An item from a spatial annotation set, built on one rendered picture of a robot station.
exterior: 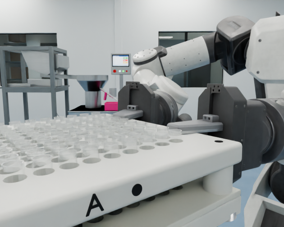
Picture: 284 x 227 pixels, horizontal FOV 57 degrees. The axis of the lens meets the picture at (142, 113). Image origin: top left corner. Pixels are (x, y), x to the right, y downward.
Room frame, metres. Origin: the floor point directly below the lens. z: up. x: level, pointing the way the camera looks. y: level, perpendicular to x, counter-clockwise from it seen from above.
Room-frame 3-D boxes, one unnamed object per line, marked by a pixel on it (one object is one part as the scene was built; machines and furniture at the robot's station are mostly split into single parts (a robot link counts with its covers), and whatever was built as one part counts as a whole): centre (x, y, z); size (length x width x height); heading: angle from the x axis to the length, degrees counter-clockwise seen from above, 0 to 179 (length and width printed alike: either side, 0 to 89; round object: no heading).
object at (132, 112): (0.38, 0.02, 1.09); 0.06 x 0.03 x 0.02; 161
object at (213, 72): (5.52, -1.01, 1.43); 1.38 x 0.01 x 1.16; 89
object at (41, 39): (5.60, 2.36, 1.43); 1.32 x 0.01 x 1.11; 89
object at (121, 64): (3.13, 0.25, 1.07); 0.23 x 0.10 x 0.62; 89
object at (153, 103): (0.46, 0.00, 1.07); 0.12 x 0.10 x 0.13; 161
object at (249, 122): (0.33, -0.14, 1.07); 0.12 x 0.10 x 0.13; 122
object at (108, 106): (2.80, 0.31, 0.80); 0.16 x 0.12 x 0.09; 89
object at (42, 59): (3.54, 1.21, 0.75); 1.43 x 1.06 x 1.50; 89
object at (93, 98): (3.05, 0.51, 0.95); 0.49 x 0.36 x 0.38; 89
